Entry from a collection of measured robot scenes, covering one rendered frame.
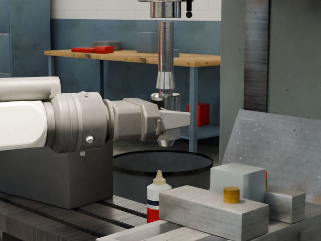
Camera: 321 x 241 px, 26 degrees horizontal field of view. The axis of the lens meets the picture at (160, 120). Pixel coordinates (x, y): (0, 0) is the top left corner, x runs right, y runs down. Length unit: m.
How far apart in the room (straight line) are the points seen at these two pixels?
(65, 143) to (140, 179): 1.94
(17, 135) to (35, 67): 7.50
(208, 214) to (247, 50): 0.58
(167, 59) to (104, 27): 6.84
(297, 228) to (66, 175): 0.48
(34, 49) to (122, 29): 1.28
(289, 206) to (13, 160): 0.62
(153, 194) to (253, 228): 0.25
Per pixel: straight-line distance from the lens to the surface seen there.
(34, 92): 1.02
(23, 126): 0.97
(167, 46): 1.07
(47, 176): 1.33
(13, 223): 1.28
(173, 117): 1.06
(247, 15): 1.44
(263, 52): 1.42
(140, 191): 2.95
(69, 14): 8.46
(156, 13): 1.06
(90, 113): 1.01
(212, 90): 6.73
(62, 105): 1.00
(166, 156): 3.35
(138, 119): 1.03
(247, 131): 1.43
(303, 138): 1.35
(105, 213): 1.28
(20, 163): 1.39
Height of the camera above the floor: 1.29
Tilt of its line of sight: 9 degrees down
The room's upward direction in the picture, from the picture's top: straight up
